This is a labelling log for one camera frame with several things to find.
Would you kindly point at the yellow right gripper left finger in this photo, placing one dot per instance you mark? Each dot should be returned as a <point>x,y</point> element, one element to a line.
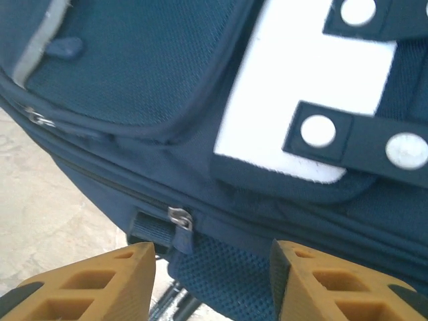
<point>110,267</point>

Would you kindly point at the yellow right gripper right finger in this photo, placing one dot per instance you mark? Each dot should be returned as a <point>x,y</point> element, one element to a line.
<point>307,271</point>

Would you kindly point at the navy blue backpack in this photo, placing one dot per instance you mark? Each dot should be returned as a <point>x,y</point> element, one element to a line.
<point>150,83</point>

